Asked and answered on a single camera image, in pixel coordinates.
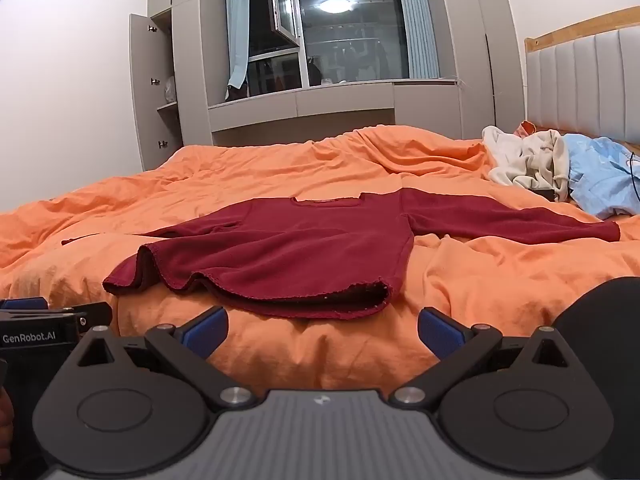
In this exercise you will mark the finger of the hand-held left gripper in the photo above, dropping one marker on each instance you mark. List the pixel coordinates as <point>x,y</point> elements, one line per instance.
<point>22,303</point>

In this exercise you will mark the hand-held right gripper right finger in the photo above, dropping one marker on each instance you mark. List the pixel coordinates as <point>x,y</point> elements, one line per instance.
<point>440,332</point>

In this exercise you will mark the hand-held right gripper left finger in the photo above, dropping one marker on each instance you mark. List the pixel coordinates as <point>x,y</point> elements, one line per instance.
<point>207,332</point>

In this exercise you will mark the dark red sweater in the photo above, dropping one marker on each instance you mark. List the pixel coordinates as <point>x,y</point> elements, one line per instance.
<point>300,250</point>

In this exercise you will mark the person's left hand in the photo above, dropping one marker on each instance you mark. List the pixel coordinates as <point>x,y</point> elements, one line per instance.
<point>5,420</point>

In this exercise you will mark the orange bed sheet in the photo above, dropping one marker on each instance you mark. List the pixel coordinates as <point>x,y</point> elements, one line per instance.
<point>250,170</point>

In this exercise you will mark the beige garment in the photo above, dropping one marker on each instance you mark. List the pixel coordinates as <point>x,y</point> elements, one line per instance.
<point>530,160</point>

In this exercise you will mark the light blue garment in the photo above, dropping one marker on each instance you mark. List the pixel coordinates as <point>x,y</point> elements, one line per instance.
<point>595,180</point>

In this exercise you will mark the small orange cloth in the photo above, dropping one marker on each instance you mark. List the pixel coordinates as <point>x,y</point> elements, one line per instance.
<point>525,129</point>

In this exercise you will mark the dark object on sill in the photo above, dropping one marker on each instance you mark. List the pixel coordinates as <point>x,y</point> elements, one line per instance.
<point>236,92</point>

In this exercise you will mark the grey wardrobe door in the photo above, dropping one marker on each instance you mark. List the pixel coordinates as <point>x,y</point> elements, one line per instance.
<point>145,90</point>

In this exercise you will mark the grey padded wooden headboard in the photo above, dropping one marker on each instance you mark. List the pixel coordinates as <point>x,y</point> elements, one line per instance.
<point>590,85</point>

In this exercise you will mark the grey built-in wardrobe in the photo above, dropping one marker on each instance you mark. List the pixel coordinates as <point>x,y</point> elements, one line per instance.
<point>470,35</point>

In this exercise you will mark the light blue curtain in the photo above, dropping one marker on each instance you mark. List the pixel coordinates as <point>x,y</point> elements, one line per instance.
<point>417,25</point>
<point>237,25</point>

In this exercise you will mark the large window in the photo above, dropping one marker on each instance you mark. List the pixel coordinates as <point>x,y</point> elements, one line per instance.
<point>350,35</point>

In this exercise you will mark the open window sash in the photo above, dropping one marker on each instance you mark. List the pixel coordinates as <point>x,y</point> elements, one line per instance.
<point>285,0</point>

